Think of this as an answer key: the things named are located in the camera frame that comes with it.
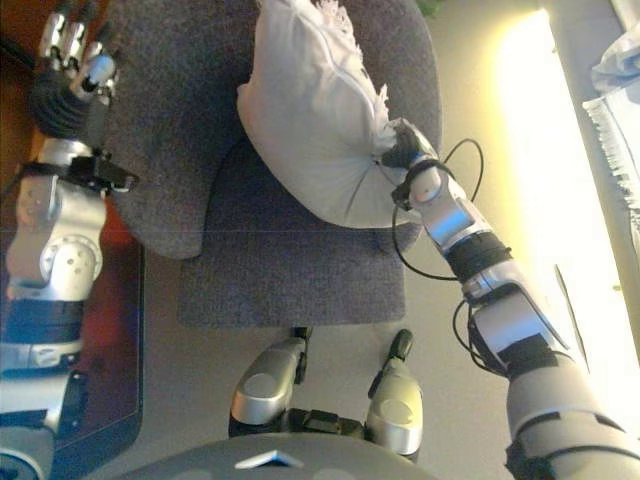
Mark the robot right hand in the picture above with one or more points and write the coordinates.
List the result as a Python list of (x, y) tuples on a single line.
[(407, 150)]

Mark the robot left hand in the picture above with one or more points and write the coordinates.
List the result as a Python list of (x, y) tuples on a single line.
[(65, 110)]

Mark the white fringed cushion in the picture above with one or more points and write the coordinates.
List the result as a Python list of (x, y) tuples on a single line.
[(310, 125)]

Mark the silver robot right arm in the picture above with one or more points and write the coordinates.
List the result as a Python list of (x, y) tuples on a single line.
[(515, 320)]

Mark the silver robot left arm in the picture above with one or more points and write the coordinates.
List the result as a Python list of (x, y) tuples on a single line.
[(55, 260)]

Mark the grey fabric armchair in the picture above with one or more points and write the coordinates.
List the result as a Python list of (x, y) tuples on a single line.
[(280, 280)]

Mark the bed with white duvet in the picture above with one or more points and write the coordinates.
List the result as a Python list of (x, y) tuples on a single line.
[(615, 115)]

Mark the glossy dark reflective cabinet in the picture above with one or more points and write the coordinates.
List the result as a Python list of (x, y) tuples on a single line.
[(115, 350)]

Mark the silver robot left leg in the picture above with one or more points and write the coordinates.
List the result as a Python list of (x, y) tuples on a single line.
[(265, 380)]

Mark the grey robot torso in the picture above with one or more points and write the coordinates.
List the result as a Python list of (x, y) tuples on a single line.
[(280, 460)]

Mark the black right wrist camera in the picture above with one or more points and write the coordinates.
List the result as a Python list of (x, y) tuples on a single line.
[(401, 196)]

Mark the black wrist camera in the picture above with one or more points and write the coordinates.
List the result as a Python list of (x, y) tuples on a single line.
[(401, 196), (105, 172)]

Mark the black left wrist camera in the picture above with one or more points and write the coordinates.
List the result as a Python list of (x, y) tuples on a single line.
[(105, 172)]

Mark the grey bed frame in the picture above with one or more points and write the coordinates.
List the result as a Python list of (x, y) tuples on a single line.
[(570, 60)]

